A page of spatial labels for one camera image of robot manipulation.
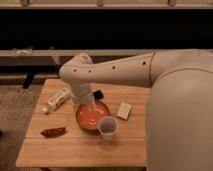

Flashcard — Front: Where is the small black object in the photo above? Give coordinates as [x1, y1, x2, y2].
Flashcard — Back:
[93, 90, 104, 100]

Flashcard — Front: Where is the clear plastic cup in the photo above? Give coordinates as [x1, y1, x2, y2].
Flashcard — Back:
[97, 116, 117, 140]

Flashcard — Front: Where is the orange bowl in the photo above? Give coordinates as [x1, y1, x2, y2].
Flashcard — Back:
[76, 101, 110, 131]

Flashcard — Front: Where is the white plastic bottle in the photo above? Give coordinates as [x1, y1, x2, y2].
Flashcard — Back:
[41, 87, 71, 114]

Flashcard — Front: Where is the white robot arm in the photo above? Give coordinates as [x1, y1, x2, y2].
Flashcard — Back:
[59, 49, 213, 171]

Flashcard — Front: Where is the wooden table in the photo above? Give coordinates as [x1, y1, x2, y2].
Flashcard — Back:
[16, 79, 149, 168]

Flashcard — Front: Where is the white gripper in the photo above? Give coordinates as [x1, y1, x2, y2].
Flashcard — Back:
[70, 83, 96, 111]

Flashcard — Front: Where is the white rectangular block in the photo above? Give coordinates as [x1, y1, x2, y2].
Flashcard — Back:
[116, 102, 132, 120]

